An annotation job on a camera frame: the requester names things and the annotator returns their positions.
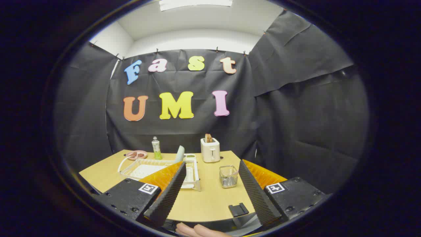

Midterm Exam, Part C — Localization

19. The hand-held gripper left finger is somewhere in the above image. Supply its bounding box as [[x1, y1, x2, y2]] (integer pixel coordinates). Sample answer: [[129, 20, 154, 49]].
[[94, 161, 187, 227]]

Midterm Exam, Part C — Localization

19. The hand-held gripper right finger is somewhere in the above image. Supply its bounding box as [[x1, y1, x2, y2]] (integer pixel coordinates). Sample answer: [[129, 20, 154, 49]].
[[238, 159, 330, 227]]

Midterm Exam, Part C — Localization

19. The clear wire basket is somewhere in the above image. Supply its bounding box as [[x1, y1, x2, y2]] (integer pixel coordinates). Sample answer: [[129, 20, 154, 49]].
[[219, 165, 238, 189]]

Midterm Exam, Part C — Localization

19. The white wire dish rack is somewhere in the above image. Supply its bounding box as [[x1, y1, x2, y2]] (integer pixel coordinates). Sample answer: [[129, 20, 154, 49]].
[[118, 154, 201, 192]]

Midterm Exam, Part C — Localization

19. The pink plate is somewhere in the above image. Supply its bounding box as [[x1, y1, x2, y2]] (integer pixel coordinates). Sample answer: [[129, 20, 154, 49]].
[[126, 150, 148, 161]]

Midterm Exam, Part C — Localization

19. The black table clamp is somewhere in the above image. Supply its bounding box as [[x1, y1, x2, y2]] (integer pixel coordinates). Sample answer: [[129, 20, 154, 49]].
[[229, 203, 249, 217]]

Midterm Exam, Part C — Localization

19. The white drain tray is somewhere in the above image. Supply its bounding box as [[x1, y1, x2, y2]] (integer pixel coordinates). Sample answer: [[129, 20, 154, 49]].
[[131, 164, 198, 189]]

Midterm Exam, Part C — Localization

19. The clear bottle green liquid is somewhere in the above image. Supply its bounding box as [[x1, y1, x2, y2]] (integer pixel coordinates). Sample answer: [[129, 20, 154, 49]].
[[152, 136, 162, 160]]

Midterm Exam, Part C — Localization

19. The white toaster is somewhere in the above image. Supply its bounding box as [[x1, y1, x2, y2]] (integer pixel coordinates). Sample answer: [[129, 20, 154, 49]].
[[201, 138, 221, 163]]

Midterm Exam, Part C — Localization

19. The black backdrop cloth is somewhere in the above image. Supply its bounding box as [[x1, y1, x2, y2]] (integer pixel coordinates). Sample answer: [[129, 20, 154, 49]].
[[54, 10, 369, 195]]

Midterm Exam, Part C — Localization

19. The ceiling light panel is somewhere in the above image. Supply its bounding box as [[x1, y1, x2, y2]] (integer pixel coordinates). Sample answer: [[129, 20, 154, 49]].
[[159, 0, 233, 12]]

